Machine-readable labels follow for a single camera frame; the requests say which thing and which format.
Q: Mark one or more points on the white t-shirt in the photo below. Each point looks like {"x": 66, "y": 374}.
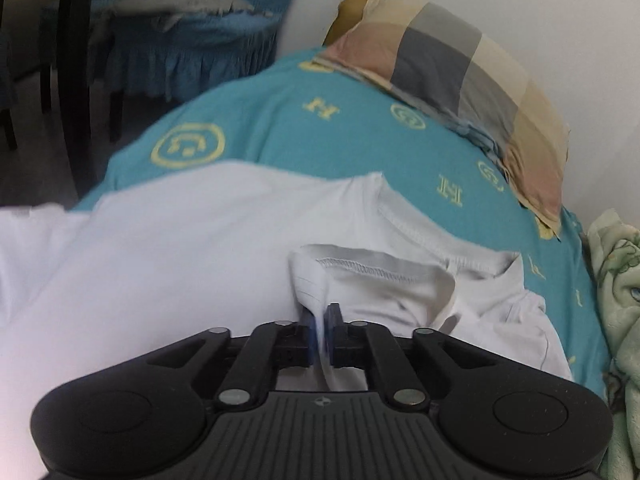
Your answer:
{"x": 165, "y": 265}

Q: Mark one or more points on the grey cloth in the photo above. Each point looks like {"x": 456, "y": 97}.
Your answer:
{"x": 185, "y": 2}

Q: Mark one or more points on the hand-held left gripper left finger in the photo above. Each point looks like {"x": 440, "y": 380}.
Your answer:
{"x": 308, "y": 331}

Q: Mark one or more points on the checkered pillow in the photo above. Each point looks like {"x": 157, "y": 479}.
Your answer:
{"x": 465, "y": 85}

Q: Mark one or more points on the teal printed bed sheet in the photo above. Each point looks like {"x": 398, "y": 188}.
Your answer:
{"x": 350, "y": 140}

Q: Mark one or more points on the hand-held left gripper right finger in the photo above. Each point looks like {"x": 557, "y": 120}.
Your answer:
{"x": 331, "y": 331}

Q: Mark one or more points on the olive yellow pillow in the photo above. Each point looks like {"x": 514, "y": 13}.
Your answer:
{"x": 345, "y": 17}

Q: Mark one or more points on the blue covered chair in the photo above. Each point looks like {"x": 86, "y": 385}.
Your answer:
{"x": 200, "y": 55}

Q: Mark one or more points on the dark wooden table leg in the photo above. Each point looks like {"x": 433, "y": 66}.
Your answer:
{"x": 65, "y": 35}

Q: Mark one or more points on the light green printed blanket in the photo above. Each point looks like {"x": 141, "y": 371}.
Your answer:
{"x": 620, "y": 320}

